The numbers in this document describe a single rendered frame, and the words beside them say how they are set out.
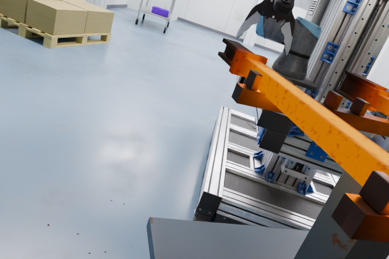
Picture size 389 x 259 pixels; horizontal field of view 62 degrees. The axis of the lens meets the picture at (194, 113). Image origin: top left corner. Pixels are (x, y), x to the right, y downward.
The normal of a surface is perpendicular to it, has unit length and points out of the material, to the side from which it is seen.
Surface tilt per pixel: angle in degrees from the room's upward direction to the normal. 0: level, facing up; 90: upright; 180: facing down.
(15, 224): 0
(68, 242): 0
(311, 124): 90
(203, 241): 0
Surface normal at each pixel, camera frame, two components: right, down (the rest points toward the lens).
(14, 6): -0.34, 0.25
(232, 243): 0.30, -0.88
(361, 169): -0.93, -0.19
